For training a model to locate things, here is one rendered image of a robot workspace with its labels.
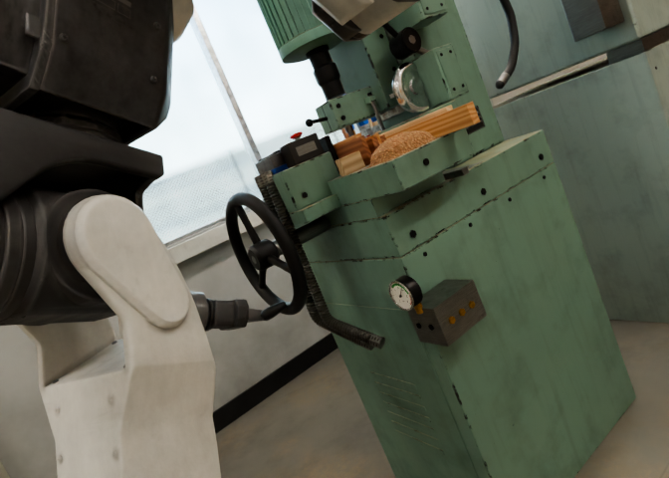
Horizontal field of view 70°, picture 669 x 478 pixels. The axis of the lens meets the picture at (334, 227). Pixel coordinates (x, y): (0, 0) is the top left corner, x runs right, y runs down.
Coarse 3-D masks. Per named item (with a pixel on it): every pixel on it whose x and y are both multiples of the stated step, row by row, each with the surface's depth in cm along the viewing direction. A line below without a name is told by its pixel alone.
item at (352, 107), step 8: (368, 88) 119; (344, 96) 115; (352, 96) 116; (360, 96) 118; (328, 104) 113; (336, 104) 113; (344, 104) 115; (352, 104) 116; (360, 104) 117; (368, 104) 119; (376, 104) 120; (320, 112) 117; (328, 112) 114; (336, 112) 113; (344, 112) 115; (352, 112) 116; (360, 112) 117; (368, 112) 118; (328, 120) 116; (336, 120) 113; (344, 120) 114; (352, 120) 116; (360, 120) 122; (328, 128) 117; (336, 128) 115; (344, 128) 119; (352, 128) 119
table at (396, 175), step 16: (464, 128) 96; (432, 144) 92; (448, 144) 94; (464, 144) 96; (400, 160) 87; (416, 160) 89; (432, 160) 91; (448, 160) 93; (352, 176) 97; (368, 176) 93; (384, 176) 89; (400, 176) 87; (416, 176) 89; (336, 192) 104; (352, 192) 100; (368, 192) 95; (384, 192) 91; (304, 208) 102; (320, 208) 102; (336, 208) 104
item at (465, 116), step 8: (472, 104) 88; (448, 112) 92; (456, 112) 90; (464, 112) 89; (472, 112) 88; (424, 120) 99; (432, 120) 96; (440, 120) 94; (448, 120) 92; (456, 120) 91; (464, 120) 89; (472, 120) 88; (408, 128) 102; (416, 128) 100; (424, 128) 98; (432, 128) 96; (440, 128) 95; (448, 128) 93; (456, 128) 92
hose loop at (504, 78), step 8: (504, 0) 133; (504, 8) 134; (512, 8) 134; (512, 16) 134; (512, 24) 134; (512, 32) 134; (512, 40) 135; (512, 48) 134; (512, 56) 134; (512, 64) 133; (504, 72) 132; (512, 72) 133; (504, 80) 131
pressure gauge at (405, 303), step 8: (400, 280) 89; (408, 280) 89; (392, 288) 91; (400, 288) 89; (408, 288) 88; (416, 288) 88; (392, 296) 92; (408, 296) 88; (416, 296) 88; (400, 304) 91; (408, 304) 89; (416, 304) 89; (416, 312) 92
